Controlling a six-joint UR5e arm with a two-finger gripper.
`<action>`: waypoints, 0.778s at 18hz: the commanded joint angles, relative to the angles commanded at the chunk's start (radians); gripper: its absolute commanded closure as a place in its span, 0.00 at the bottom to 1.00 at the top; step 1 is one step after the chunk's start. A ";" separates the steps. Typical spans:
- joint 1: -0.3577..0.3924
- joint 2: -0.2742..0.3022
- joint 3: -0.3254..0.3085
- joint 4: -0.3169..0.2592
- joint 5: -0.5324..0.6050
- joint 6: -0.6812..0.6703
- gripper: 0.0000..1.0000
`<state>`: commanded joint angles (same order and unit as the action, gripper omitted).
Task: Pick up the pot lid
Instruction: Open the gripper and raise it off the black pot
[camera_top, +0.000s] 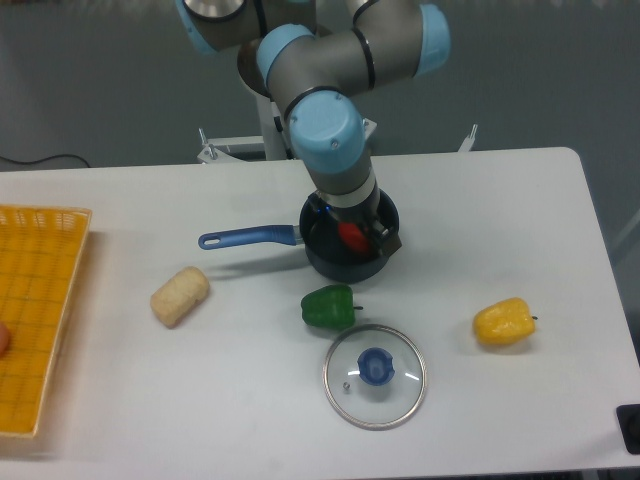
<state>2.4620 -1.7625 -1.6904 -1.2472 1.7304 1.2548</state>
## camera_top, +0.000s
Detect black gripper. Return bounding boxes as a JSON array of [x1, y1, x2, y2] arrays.
[[316, 190, 402, 258]]

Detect glass pot lid blue knob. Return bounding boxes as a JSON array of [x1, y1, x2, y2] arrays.
[[322, 323, 428, 431]]

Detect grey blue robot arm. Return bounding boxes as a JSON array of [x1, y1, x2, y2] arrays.
[[176, 1, 451, 256]]

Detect red pepper toy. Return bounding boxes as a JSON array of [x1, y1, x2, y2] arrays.
[[337, 222, 371, 256]]

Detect dark blue saucepan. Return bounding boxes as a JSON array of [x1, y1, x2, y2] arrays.
[[198, 193, 399, 284]]

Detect green bell pepper toy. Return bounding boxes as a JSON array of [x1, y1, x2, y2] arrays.
[[300, 284, 361, 331]]

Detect yellow bell pepper toy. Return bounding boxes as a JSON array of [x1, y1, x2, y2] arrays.
[[472, 297, 536, 345]]

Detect beige bread loaf toy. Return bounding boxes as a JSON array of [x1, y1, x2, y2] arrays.
[[150, 266, 210, 328]]

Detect black device at table edge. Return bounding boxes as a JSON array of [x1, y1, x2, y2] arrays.
[[616, 404, 640, 455]]

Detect yellow woven basket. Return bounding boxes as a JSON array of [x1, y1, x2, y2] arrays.
[[1, 204, 92, 438]]

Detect black cable on floor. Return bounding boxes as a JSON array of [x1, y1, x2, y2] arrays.
[[0, 153, 92, 168]]

